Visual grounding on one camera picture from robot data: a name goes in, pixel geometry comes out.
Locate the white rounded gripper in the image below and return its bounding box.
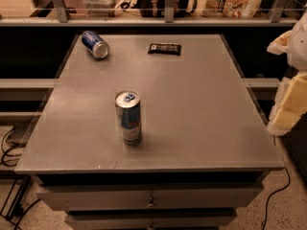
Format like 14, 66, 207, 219
267, 13, 307, 136

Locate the silver blue redbull can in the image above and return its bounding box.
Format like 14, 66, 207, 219
115, 90, 142, 144

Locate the blue pepsi can lying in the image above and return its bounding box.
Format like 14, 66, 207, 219
82, 31, 109, 59

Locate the printed snack bag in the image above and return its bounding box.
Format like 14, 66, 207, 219
201, 0, 262, 18

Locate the grey drawer cabinet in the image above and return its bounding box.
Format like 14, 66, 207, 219
16, 34, 283, 230

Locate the black snack bar wrapper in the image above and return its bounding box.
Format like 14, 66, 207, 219
148, 43, 181, 56

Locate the black backpack on shelf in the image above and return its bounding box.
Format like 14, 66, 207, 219
135, 0, 198, 17

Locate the round metal drawer knob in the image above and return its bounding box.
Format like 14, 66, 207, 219
146, 197, 156, 209

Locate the black floor cable right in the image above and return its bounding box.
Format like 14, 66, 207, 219
260, 167, 292, 230

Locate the black floor cables left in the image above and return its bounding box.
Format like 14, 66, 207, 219
0, 118, 42, 230

